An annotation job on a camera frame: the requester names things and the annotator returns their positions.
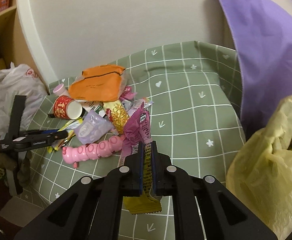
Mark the pink small candy wrapper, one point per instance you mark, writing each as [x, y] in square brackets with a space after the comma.
[127, 94]

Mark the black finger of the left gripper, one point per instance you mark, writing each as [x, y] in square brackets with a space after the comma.
[52, 132]
[58, 138]

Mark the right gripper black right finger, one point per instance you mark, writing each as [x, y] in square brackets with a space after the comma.
[161, 184]

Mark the pink round bottle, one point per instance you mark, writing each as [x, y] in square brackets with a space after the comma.
[61, 90]

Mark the pink caterpillar toy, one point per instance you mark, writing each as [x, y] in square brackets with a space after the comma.
[103, 149]

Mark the lilac blister pack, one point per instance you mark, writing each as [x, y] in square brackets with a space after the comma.
[92, 128]

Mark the orange plastic package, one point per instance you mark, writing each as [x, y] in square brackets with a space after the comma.
[103, 83]

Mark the magenta snack wrapper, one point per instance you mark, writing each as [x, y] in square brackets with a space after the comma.
[137, 129]

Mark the yellow snack wrapper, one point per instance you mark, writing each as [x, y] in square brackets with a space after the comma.
[147, 202]

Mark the yellow-green trash bag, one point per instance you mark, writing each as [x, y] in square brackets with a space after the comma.
[260, 175]

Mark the yellow noodle snack bag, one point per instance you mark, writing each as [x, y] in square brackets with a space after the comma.
[117, 115]

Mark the purple pillow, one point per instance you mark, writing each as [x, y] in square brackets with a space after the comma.
[262, 35]

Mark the red paper cup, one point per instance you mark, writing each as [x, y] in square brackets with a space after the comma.
[67, 108]

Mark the white plastic bag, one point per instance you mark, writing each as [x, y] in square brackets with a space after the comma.
[20, 80]

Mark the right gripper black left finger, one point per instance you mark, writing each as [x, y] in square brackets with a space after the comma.
[133, 185]

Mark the green checkered bed sheet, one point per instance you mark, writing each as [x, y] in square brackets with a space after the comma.
[195, 89]

